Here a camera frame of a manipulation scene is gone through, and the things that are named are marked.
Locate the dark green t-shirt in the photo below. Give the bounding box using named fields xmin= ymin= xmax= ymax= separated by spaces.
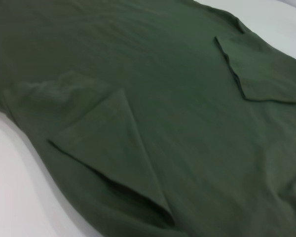
xmin=0 ymin=0 xmax=296 ymax=237

